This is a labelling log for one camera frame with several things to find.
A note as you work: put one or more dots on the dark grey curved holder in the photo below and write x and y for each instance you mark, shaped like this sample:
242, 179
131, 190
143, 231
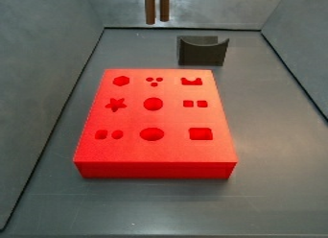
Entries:
202, 50

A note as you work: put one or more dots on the red shape sorter block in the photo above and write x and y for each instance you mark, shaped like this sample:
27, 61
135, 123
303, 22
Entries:
156, 126

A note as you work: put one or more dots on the brown three prong peg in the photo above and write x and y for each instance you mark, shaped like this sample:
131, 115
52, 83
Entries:
158, 10

